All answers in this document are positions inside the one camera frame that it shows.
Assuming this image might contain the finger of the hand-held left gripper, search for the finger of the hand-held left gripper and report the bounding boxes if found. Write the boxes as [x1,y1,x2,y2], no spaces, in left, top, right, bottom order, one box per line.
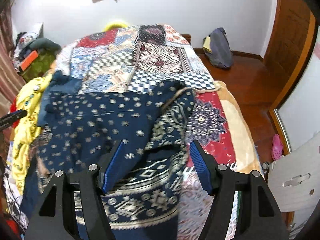
[0,109,27,132]

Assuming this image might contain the pile of clutter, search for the pile of clutter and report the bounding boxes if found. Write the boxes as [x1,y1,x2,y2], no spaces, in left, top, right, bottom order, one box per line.
[14,22,44,63]

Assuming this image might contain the yellow round object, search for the yellow round object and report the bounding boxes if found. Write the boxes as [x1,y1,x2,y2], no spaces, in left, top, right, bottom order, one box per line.
[104,19,128,32]

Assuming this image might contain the orange box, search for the orange box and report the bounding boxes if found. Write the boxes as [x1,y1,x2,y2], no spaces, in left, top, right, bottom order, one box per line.
[19,50,39,72]

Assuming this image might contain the pink clog shoe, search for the pink clog shoe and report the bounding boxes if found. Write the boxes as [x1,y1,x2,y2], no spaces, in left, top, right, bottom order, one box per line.
[272,134,284,160]

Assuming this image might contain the navy patterned hooded garment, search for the navy patterned hooded garment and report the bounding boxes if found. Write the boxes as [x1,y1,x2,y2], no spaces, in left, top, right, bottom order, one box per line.
[20,79,197,240]

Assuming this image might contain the brown striped curtain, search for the brown striped curtain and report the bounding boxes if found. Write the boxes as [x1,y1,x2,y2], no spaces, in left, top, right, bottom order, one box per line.
[0,7,25,103]

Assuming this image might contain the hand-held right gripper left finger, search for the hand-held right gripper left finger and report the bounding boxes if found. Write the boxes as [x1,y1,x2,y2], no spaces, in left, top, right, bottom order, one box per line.
[24,140,125,240]

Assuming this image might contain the red plush toy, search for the red plush toy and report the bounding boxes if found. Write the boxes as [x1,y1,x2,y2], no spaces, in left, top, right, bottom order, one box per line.
[10,102,21,128]

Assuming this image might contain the blue cloth garment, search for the blue cloth garment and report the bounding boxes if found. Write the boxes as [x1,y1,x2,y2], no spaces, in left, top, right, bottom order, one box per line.
[37,70,83,127]

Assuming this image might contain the green patterned cloth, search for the green patterned cloth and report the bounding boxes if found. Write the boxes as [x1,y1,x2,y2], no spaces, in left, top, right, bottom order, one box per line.
[21,51,57,83]

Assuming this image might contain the wooden room door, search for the wooden room door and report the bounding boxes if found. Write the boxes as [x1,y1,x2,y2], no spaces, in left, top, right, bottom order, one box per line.
[264,0,312,68]

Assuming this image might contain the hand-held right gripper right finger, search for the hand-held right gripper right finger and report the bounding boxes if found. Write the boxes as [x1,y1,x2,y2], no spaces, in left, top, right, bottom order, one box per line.
[189,140,287,240]

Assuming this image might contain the grey cloth bag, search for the grey cloth bag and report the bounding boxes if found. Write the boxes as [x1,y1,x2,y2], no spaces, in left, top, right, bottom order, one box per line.
[202,27,233,69]

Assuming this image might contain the grey round cushion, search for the grey round cushion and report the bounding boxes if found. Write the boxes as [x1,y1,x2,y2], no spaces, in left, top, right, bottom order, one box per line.
[29,37,62,52]

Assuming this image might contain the wooden bed frame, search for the wooden bed frame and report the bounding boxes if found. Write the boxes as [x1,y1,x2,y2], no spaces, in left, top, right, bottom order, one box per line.
[180,34,193,46]

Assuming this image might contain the yellow printed garment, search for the yellow printed garment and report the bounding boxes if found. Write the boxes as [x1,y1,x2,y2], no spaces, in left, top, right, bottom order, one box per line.
[11,76,54,195]

